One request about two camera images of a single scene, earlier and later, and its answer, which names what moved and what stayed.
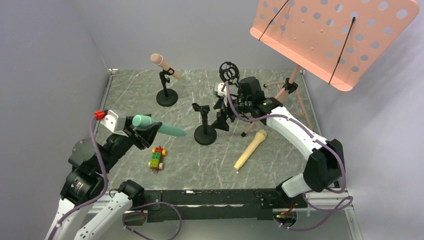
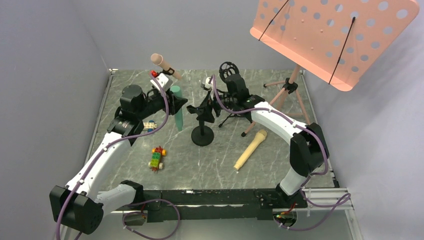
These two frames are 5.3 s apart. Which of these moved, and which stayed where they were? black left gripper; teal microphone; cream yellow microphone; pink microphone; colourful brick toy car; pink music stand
Moved: black left gripper; teal microphone
Stayed: pink music stand; cream yellow microphone; colourful brick toy car; pink microphone
